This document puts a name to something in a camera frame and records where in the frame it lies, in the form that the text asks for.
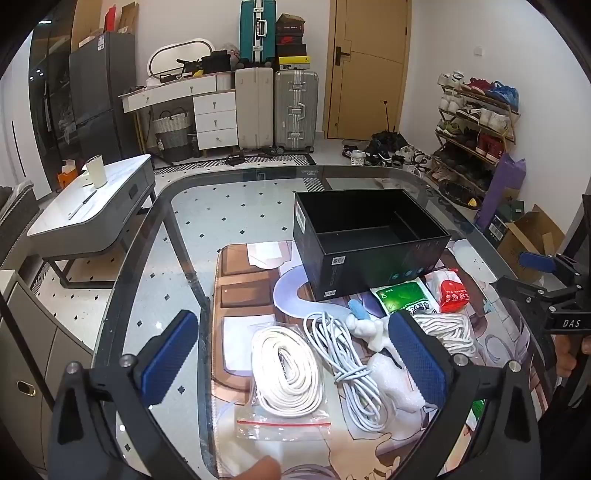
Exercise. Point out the white dresser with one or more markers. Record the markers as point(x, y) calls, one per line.
point(212, 110)

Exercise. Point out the pile of loose shoes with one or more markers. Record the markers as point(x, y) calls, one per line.
point(392, 154)

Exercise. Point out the orange tissue box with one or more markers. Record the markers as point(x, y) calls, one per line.
point(69, 177)

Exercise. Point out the flat brown cardboard box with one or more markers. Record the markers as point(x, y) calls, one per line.
point(128, 18)

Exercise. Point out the black shoebox red logo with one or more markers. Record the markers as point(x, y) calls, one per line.
point(291, 40)

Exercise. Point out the oval white mirror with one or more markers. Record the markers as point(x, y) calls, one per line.
point(184, 53)

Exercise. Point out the rows of assorted shoes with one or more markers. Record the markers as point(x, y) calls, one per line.
point(489, 117)

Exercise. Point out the black shoebox white label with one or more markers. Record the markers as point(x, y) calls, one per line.
point(290, 30)

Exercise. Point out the teal suitcase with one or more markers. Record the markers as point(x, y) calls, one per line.
point(256, 32)

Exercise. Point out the grey sideboard cabinet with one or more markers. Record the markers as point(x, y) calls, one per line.
point(32, 350)

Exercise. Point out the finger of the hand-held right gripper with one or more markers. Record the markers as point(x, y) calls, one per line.
point(535, 262)
point(519, 288)

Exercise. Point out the white foam piece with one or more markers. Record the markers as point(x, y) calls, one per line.
point(392, 383)

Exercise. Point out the red paper bag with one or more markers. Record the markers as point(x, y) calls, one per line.
point(111, 18)

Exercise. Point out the small black object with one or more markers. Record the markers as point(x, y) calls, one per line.
point(234, 159)

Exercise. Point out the striped rug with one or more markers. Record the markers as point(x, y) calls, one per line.
point(277, 161)

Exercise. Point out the thin white pen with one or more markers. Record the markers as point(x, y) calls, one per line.
point(83, 205)

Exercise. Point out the dark glass cabinet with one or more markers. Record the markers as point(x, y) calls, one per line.
point(51, 101)

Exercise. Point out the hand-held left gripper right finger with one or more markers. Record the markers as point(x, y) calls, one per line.
point(418, 360)

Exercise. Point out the black umbrella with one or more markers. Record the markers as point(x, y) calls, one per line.
point(390, 138)

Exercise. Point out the printed table mat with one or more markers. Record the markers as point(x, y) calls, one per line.
point(258, 295)

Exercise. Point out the white cup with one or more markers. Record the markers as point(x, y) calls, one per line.
point(97, 173)

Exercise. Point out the grey plush toy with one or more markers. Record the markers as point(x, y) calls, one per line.
point(229, 51)

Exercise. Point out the wooden door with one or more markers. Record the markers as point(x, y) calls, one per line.
point(369, 69)

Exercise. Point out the person's left hand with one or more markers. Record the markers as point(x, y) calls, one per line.
point(258, 468)

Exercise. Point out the black bag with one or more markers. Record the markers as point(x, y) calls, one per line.
point(216, 63)

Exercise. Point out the plain black shoebox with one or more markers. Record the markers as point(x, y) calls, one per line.
point(292, 50)

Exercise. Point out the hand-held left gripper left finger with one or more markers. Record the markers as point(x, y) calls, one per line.
point(168, 355)

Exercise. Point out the person's right hand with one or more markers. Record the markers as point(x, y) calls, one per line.
point(565, 357)

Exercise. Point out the red white packet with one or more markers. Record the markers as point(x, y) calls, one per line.
point(455, 293)

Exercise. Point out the blue white plush toy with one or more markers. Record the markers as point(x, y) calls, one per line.
point(369, 327)

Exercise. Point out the grey white coffee table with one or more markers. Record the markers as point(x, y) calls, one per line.
point(106, 203)

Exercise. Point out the open cardboard box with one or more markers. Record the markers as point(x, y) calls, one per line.
point(531, 240)

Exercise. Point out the green white packet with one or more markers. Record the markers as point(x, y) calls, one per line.
point(404, 297)

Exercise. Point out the dark green box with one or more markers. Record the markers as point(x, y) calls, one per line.
point(515, 208)

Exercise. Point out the open brown shoebox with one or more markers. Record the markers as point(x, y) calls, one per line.
point(291, 19)

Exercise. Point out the woven basket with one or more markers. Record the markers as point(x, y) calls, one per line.
point(171, 134)

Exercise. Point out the black cardboard box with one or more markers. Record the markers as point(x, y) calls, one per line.
point(369, 258)

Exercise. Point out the grey sofa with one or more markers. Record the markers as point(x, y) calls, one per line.
point(16, 221)

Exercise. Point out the silver suitcase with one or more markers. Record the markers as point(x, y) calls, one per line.
point(295, 110)

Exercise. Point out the grey fridge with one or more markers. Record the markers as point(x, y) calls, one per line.
point(101, 92)

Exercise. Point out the yellow black shoebox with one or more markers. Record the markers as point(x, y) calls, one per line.
point(294, 63)

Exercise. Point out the wooden shoe rack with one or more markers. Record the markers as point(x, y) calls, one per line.
point(512, 121)

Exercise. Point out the beige suitcase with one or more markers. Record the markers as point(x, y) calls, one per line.
point(254, 108)

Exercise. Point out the purple bag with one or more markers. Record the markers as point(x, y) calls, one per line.
point(503, 194)

